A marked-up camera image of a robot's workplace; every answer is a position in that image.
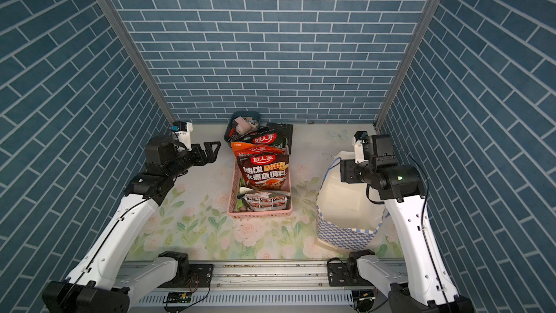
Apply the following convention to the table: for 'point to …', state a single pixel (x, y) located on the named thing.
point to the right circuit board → (364, 299)
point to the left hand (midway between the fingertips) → (216, 143)
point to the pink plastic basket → (232, 194)
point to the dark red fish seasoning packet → (264, 171)
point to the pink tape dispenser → (242, 127)
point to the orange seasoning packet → (241, 149)
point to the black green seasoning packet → (274, 134)
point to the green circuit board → (179, 297)
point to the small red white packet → (264, 201)
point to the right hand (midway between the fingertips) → (354, 167)
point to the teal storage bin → (236, 114)
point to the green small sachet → (242, 203)
